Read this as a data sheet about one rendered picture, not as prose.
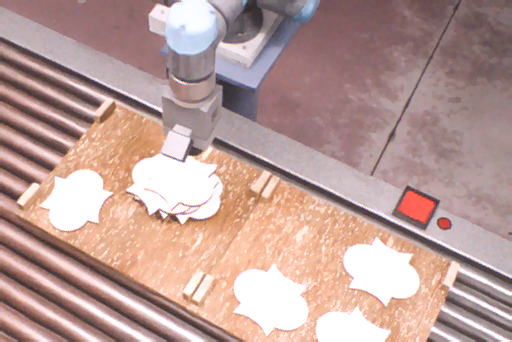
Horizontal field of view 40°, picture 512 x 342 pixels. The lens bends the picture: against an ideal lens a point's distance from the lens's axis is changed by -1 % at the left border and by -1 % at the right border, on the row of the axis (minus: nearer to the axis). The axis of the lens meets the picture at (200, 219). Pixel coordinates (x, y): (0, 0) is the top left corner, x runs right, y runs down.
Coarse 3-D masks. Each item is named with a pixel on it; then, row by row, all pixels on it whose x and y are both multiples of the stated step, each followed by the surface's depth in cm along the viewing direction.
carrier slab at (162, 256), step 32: (96, 128) 156; (128, 128) 156; (160, 128) 156; (64, 160) 151; (96, 160) 151; (128, 160) 151; (224, 160) 151; (224, 192) 147; (32, 224) 144; (128, 224) 143; (160, 224) 143; (192, 224) 143; (224, 224) 143; (96, 256) 139; (128, 256) 139; (160, 256) 139; (192, 256) 139; (160, 288) 135
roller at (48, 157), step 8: (0, 128) 158; (8, 128) 158; (0, 136) 158; (8, 136) 157; (16, 136) 157; (24, 136) 157; (8, 144) 158; (16, 144) 157; (24, 144) 156; (32, 144) 156; (40, 144) 156; (24, 152) 156; (32, 152) 155; (40, 152) 155; (48, 152) 155; (56, 152) 155; (40, 160) 155; (48, 160) 154; (56, 160) 154; (48, 168) 156
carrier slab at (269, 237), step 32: (288, 192) 147; (256, 224) 143; (288, 224) 143; (320, 224) 143; (352, 224) 143; (224, 256) 139; (256, 256) 139; (288, 256) 139; (320, 256) 139; (416, 256) 139; (224, 288) 135; (320, 288) 135; (224, 320) 132; (384, 320) 132; (416, 320) 132
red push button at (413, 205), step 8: (408, 192) 148; (408, 200) 147; (416, 200) 147; (424, 200) 147; (400, 208) 146; (408, 208) 146; (416, 208) 146; (424, 208) 146; (416, 216) 145; (424, 216) 145
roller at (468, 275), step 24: (0, 48) 172; (48, 72) 168; (96, 96) 164; (216, 144) 156; (264, 168) 153; (312, 192) 149; (360, 216) 146; (408, 240) 143; (480, 288) 139; (504, 288) 137
